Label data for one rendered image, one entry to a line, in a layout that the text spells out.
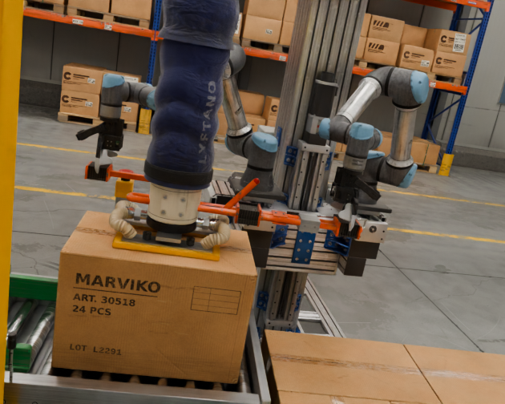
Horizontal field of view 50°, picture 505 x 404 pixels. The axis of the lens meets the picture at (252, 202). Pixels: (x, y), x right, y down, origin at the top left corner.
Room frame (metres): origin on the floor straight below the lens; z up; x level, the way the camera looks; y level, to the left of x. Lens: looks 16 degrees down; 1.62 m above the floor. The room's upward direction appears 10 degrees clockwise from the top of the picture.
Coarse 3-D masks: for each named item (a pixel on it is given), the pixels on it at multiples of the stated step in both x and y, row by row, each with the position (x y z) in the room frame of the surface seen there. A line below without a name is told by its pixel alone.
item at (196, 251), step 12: (120, 240) 1.58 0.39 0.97; (132, 240) 1.58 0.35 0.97; (144, 240) 1.60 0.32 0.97; (156, 240) 1.62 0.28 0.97; (192, 240) 1.63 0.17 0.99; (156, 252) 1.57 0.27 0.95; (168, 252) 1.58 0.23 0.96; (180, 252) 1.58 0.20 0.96; (192, 252) 1.59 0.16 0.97; (204, 252) 1.60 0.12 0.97; (216, 252) 1.62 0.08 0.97
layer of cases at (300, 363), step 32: (288, 352) 1.82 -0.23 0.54; (320, 352) 1.86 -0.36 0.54; (352, 352) 1.90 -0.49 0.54; (384, 352) 1.95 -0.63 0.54; (416, 352) 1.99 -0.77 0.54; (448, 352) 2.04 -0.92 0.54; (288, 384) 1.61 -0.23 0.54; (320, 384) 1.64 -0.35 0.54; (352, 384) 1.68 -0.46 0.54; (384, 384) 1.72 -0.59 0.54; (416, 384) 1.75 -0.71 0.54; (448, 384) 1.79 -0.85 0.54; (480, 384) 1.83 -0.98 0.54
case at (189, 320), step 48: (96, 240) 1.59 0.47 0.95; (240, 240) 1.83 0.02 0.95; (96, 288) 1.48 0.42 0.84; (144, 288) 1.50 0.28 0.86; (192, 288) 1.52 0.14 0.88; (240, 288) 1.54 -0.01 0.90; (96, 336) 1.48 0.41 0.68; (144, 336) 1.50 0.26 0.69; (192, 336) 1.53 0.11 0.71; (240, 336) 1.55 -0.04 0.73
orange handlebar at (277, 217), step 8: (120, 176) 1.94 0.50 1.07; (128, 176) 1.94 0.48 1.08; (136, 176) 1.95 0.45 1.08; (136, 192) 1.72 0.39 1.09; (136, 200) 1.68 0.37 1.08; (144, 200) 1.68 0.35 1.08; (200, 208) 1.70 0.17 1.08; (208, 208) 1.71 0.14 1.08; (216, 208) 1.71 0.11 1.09; (224, 208) 1.72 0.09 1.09; (232, 208) 1.76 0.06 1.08; (264, 216) 1.73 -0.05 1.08; (272, 216) 1.74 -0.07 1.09; (280, 216) 1.73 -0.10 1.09; (288, 216) 1.78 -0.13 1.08; (296, 216) 1.79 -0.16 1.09; (296, 224) 1.75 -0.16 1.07; (320, 224) 1.75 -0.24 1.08; (328, 224) 1.76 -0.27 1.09; (336, 224) 1.77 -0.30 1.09
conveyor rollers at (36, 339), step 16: (32, 304) 1.83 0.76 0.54; (48, 304) 1.86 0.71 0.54; (16, 320) 1.69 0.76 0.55; (48, 320) 1.74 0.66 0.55; (32, 336) 1.62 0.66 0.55; (32, 352) 1.53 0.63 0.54; (48, 368) 1.46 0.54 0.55; (240, 368) 1.65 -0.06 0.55; (160, 384) 1.48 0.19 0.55; (192, 384) 1.51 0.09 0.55; (240, 384) 1.56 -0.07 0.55
